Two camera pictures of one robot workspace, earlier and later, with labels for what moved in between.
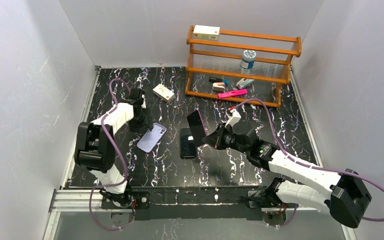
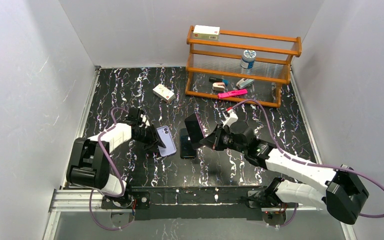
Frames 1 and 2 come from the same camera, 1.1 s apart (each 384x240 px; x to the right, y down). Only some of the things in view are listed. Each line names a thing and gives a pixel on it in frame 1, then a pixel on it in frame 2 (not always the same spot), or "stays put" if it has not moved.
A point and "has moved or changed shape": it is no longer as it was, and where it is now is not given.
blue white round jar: (248, 58) stays put
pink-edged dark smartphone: (197, 127) has moved or changed shape
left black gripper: (141, 120) → (151, 138)
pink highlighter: (232, 93) stays put
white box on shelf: (205, 32) stays put
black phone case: (187, 147) stays put
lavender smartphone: (151, 137) has moved or changed shape
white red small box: (164, 93) stays put
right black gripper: (216, 139) stays put
